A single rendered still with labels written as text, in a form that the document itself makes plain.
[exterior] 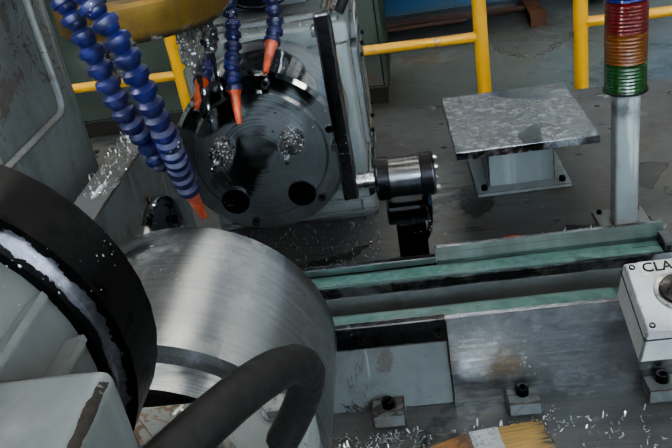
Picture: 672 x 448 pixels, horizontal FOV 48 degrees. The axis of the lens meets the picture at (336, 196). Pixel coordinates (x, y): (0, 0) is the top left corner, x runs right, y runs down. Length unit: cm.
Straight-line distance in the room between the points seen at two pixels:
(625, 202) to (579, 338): 40
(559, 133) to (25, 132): 85
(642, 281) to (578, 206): 67
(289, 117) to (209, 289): 52
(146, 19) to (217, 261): 25
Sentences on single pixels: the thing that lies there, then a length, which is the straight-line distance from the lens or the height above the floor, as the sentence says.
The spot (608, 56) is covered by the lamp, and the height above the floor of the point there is 109.
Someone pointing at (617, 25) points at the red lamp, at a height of 114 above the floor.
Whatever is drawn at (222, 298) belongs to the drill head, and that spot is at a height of 115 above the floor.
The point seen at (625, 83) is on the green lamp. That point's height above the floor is 105.
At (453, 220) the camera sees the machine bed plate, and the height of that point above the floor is 80.
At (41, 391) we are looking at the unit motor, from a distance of 26.
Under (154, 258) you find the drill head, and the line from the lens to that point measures 63.
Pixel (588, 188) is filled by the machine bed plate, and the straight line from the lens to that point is 141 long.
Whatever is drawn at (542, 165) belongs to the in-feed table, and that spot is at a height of 84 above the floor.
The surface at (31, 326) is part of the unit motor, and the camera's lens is 31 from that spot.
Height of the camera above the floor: 146
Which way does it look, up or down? 27 degrees down
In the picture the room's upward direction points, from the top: 10 degrees counter-clockwise
